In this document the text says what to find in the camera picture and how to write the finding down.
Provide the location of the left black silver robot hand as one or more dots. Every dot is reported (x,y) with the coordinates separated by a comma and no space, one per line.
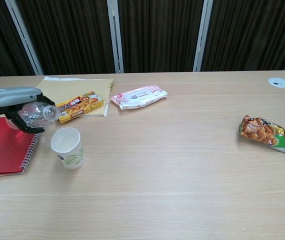
(10,98)

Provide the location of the transparent plastic water bottle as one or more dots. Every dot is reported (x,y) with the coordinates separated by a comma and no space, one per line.
(36,116)

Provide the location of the white paper cup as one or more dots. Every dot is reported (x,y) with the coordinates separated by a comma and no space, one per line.
(67,150)

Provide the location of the red spiral notebook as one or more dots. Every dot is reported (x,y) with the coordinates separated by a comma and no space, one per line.
(2,150)

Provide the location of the yellow curry roux box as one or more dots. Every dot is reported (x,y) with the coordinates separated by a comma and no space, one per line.
(81,106)

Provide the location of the tan spiral notebook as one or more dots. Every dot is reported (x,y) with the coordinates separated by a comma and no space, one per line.
(82,85)

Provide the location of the pink wet wipes pack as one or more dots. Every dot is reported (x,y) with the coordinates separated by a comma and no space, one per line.
(138,96)

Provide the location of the orange green snack bag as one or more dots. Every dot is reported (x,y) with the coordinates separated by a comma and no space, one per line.
(265,131)

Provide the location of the white partition frame post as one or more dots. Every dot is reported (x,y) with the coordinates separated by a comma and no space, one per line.
(23,35)
(202,37)
(116,37)

